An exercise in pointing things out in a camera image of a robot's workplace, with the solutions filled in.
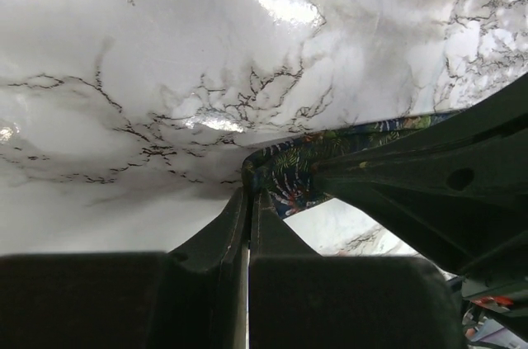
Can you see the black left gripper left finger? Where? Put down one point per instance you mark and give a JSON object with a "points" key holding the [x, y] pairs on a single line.
{"points": [[202, 293]]}

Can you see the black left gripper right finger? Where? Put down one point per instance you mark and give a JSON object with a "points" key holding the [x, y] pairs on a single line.
{"points": [[286, 284]]}

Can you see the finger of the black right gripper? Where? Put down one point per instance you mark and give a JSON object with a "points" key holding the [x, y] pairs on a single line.
{"points": [[456, 192]]}

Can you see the dark floral patterned necktie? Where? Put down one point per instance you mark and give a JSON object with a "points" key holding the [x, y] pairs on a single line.
{"points": [[285, 170]]}

